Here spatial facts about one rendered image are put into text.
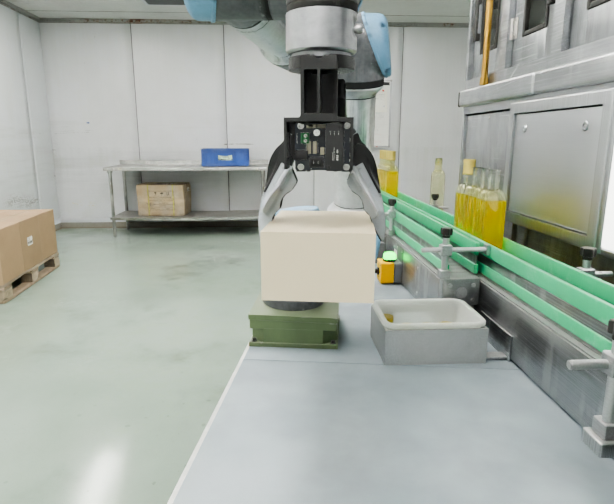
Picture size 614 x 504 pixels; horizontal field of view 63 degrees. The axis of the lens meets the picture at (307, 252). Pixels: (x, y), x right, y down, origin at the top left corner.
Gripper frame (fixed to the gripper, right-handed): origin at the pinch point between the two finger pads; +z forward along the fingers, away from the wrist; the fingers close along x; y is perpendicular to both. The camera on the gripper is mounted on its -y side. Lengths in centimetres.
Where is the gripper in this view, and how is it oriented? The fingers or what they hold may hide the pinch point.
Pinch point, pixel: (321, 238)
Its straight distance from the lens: 60.5
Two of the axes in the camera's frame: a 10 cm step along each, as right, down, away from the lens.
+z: 0.0, 9.7, 2.3
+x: 10.0, 0.2, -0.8
